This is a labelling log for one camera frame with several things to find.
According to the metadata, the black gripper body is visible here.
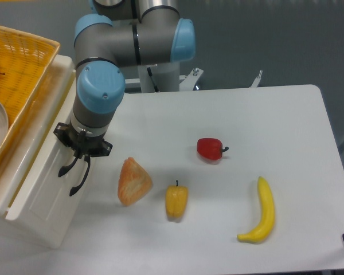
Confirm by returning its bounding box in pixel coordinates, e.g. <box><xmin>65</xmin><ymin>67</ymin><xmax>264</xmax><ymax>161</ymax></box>
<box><xmin>53</xmin><ymin>123</ymin><xmax>113</xmax><ymax>158</ymax></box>

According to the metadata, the black top drawer handle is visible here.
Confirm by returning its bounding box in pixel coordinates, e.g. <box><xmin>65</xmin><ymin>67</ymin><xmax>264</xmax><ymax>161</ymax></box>
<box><xmin>58</xmin><ymin>156</ymin><xmax>78</xmax><ymax>177</ymax></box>

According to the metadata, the black drawer handle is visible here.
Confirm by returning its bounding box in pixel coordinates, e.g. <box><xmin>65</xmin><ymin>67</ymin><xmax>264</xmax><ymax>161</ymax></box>
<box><xmin>58</xmin><ymin>156</ymin><xmax>78</xmax><ymax>177</ymax></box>
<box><xmin>69</xmin><ymin>170</ymin><xmax>90</xmax><ymax>197</ymax></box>

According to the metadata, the white drawer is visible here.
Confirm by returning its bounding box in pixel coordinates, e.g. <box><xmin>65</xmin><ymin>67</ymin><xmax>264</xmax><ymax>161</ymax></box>
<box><xmin>5</xmin><ymin>62</ymin><xmax>88</xmax><ymax>249</ymax></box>

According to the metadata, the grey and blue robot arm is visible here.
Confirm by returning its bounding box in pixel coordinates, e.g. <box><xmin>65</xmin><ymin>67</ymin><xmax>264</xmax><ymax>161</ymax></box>
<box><xmin>54</xmin><ymin>1</ymin><xmax>196</xmax><ymax>162</ymax></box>

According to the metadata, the white drawer cabinet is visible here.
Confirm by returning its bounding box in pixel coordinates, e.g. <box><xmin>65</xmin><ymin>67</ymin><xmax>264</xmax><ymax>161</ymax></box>
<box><xmin>0</xmin><ymin>55</ymin><xmax>75</xmax><ymax>241</ymax></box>

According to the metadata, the triangular bread pastry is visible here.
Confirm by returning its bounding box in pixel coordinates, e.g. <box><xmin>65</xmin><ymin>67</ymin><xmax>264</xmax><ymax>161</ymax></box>
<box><xmin>118</xmin><ymin>157</ymin><xmax>153</xmax><ymax>206</ymax></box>

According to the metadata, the yellow bell pepper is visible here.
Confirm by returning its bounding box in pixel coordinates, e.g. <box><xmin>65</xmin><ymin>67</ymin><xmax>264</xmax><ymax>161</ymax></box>
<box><xmin>165</xmin><ymin>180</ymin><xmax>189</xmax><ymax>219</ymax></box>

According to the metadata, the yellow woven basket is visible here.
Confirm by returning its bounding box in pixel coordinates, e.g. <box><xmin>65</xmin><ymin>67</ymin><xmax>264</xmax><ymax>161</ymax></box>
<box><xmin>0</xmin><ymin>26</ymin><xmax>60</xmax><ymax>168</ymax></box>

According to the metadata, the red bell pepper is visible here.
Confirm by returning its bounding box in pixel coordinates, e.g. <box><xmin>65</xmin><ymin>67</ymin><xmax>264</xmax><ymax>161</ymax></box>
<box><xmin>196</xmin><ymin>137</ymin><xmax>229</xmax><ymax>163</ymax></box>

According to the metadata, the yellow banana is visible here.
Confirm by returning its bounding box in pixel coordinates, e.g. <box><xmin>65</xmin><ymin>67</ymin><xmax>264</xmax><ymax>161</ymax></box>
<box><xmin>237</xmin><ymin>176</ymin><xmax>276</xmax><ymax>243</ymax></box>

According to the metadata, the black lower drawer handle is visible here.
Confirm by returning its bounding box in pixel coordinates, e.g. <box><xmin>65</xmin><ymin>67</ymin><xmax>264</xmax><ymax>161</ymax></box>
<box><xmin>69</xmin><ymin>170</ymin><xmax>90</xmax><ymax>197</ymax></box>

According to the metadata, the black cable on pedestal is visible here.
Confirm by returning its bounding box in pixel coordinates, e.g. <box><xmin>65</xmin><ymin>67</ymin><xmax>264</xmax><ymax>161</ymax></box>
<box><xmin>146</xmin><ymin>65</ymin><xmax>160</xmax><ymax>93</ymax></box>

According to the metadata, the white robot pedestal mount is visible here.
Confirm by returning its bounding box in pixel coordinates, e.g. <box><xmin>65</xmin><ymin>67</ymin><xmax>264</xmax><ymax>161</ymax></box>
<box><xmin>122</xmin><ymin>61</ymin><xmax>265</xmax><ymax>93</ymax></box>

